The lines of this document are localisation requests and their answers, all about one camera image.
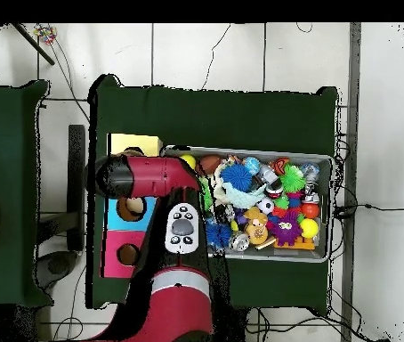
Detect thin black floor cable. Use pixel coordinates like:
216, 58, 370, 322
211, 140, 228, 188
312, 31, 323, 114
200, 22, 232, 92

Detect large blue spiky ball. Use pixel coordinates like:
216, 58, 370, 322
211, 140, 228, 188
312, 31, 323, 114
219, 162, 254, 193

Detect dark green table cloth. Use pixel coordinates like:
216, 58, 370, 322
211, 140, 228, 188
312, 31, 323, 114
85, 73, 340, 318
0, 79, 55, 309

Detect wooden box with three holes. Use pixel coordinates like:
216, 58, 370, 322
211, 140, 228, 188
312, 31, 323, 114
100, 133, 163, 280

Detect crushed silver can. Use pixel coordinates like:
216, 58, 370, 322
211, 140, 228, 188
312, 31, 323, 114
229, 231, 252, 253

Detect small multicoloured toy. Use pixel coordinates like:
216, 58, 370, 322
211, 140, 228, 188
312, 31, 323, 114
33, 24, 59, 46

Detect yellow foam ball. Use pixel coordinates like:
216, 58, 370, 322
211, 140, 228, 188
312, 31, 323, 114
179, 153, 198, 170

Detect wire mesh bin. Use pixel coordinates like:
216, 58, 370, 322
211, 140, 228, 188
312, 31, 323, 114
160, 144, 335, 265

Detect cream fleece cloth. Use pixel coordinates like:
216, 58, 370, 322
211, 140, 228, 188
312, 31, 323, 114
212, 172, 231, 211

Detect purple spiky monster toy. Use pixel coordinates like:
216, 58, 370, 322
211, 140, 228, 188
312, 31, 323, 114
269, 211, 303, 248

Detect black power cable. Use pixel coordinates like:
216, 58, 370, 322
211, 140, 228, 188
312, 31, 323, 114
332, 202, 404, 220

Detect black rod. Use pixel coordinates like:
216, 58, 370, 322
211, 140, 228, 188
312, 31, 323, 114
10, 22, 57, 67

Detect green spiky ball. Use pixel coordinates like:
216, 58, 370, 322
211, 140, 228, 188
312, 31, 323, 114
199, 175, 214, 211

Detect brown football toy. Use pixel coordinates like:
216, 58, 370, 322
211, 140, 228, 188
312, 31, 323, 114
197, 155, 222, 175

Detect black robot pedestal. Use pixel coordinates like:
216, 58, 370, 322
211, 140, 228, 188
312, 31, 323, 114
212, 305, 248, 342

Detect crushed black red can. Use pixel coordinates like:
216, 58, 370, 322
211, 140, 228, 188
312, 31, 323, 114
215, 203, 237, 224

